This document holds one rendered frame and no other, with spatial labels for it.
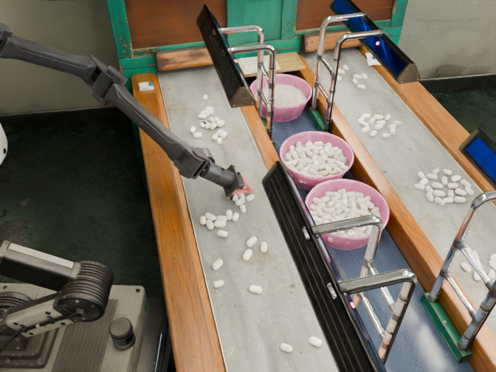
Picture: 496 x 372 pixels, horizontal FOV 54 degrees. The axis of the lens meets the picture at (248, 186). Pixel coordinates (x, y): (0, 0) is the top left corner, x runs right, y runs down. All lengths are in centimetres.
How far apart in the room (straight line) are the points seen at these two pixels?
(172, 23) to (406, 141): 109
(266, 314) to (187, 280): 24
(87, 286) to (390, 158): 113
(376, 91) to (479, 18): 153
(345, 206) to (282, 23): 101
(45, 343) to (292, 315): 79
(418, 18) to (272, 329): 250
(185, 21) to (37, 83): 133
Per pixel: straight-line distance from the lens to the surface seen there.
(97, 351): 166
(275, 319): 134
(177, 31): 224
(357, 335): 91
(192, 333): 130
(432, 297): 148
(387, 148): 190
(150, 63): 228
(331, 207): 162
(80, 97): 329
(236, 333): 132
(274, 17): 231
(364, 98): 217
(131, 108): 156
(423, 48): 353
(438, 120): 207
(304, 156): 180
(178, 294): 137
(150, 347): 179
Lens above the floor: 188
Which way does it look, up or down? 43 degrees down
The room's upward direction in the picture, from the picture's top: straight up
